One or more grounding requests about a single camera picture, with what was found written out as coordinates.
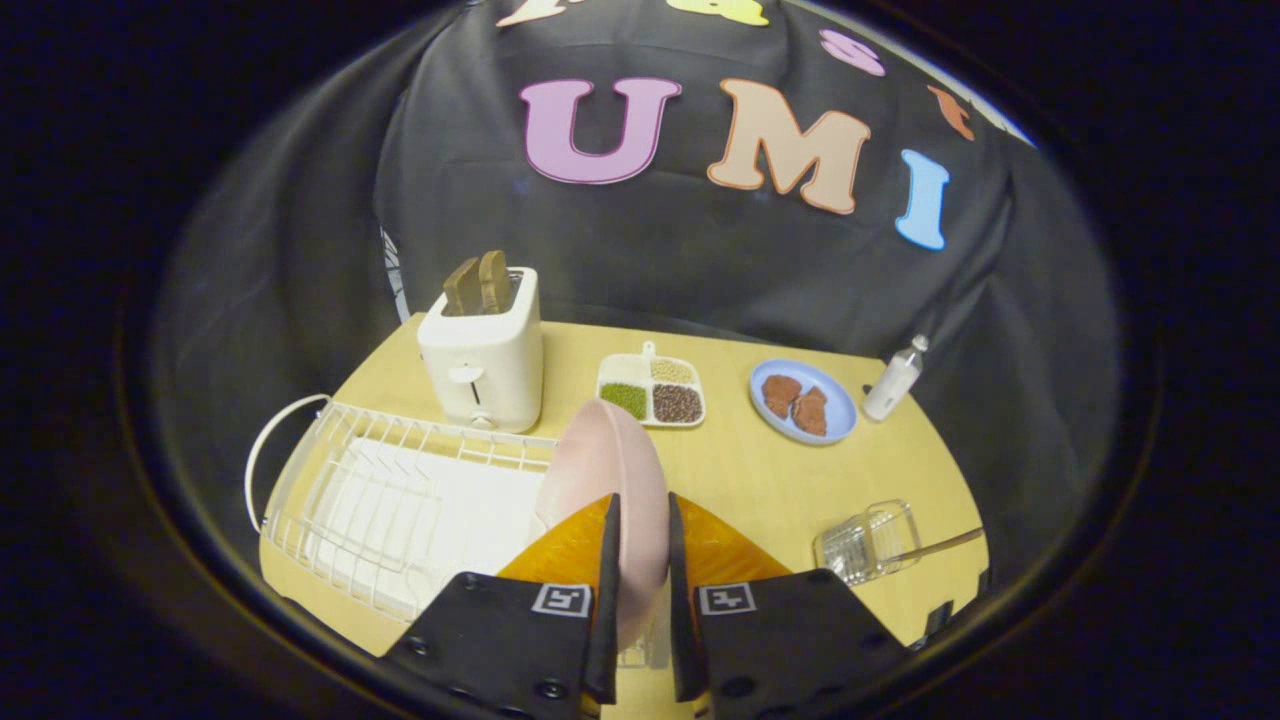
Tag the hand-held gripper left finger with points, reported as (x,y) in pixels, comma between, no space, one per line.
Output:
(609,560)

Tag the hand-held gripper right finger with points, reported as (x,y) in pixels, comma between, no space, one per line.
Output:
(680,570)

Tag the pink plate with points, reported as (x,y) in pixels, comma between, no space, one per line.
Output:
(610,480)

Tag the blue plate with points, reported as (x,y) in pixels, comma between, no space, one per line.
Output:
(803,401)

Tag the white divided grain tray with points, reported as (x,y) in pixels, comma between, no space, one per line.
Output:
(652,390)

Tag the brown meat piece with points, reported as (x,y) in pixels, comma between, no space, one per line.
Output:
(811,411)
(781,393)

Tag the white toaster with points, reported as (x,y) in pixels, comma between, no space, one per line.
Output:
(482,360)

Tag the white bottle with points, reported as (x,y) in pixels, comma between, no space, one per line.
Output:
(893,382)

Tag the brown toast slice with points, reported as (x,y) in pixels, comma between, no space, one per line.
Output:
(495,280)
(462,287)

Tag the black backdrop cloth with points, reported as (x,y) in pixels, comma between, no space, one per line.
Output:
(700,200)

